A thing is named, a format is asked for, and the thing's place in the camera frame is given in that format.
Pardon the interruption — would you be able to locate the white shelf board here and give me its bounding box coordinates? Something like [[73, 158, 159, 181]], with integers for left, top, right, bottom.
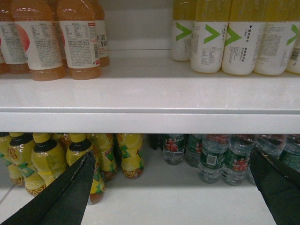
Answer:
[[0, 168, 275, 225], [0, 58, 300, 134]]

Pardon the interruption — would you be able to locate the left yellow lemon tea bottle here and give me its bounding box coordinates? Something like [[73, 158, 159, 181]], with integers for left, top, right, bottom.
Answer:
[[23, 133, 68, 196]]

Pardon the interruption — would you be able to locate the orange juice bottle back right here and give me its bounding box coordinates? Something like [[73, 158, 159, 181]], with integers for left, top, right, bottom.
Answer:
[[90, 0, 110, 67]]

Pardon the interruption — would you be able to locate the leftmost water bottle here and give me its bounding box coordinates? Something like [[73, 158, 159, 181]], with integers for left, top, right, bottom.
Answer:
[[163, 134, 185, 165]]

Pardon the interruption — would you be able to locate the orange juice bottle far left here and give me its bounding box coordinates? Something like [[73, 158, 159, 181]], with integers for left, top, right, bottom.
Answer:
[[0, 0, 30, 74]]

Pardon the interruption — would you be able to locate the orange juice bottle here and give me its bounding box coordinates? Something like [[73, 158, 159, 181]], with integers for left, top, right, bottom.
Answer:
[[0, 0, 30, 74], [90, 0, 110, 67], [56, 0, 101, 80], [11, 0, 66, 81]]

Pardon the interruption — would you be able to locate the yellow lemon tea bottle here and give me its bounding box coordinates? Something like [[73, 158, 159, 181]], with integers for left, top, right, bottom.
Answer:
[[23, 133, 68, 196], [87, 133, 117, 181], [66, 133, 105, 205], [116, 133, 144, 179]]

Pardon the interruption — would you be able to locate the front yellow lemon tea bottle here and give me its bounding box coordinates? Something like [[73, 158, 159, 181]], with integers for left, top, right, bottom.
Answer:
[[66, 133, 105, 205]]

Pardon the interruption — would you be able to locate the middle yellow lemon tea bottle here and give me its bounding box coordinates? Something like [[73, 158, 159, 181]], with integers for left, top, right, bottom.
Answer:
[[87, 133, 117, 181]]

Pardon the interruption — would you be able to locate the orange juice bottle front right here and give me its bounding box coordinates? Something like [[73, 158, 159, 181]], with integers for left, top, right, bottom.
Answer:
[[56, 0, 101, 80]]

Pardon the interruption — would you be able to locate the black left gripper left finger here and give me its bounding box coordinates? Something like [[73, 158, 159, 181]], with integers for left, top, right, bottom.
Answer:
[[2, 152, 96, 225]]

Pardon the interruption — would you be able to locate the right yellow lemon tea bottle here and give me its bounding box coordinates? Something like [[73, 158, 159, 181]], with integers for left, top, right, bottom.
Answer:
[[116, 133, 144, 179]]

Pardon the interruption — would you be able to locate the far right water bottle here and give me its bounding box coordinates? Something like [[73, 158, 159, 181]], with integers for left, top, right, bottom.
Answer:
[[255, 134, 300, 171]]

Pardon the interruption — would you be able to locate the yellow drink bottle back left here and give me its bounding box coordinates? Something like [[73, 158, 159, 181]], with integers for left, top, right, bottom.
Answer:
[[171, 0, 196, 61]]

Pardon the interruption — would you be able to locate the front right water bottle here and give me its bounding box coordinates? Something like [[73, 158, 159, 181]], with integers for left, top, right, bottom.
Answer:
[[222, 134, 255, 186]]

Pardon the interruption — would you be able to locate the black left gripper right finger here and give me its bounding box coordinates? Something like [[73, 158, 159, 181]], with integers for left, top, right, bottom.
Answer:
[[250, 147, 300, 225]]

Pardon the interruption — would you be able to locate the cola bottle red label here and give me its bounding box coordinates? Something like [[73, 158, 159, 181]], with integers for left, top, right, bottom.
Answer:
[[149, 134, 165, 150]]

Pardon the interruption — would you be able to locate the orange juice bottle front left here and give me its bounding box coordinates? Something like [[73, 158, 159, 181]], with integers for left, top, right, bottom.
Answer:
[[11, 0, 66, 81]]

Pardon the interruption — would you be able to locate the far-left lemon tea bottle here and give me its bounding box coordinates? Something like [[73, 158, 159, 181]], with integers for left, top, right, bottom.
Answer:
[[0, 132, 36, 191]]

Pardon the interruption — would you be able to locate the barcode-facing water bottle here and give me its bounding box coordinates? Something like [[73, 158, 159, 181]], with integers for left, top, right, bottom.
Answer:
[[198, 134, 231, 184]]

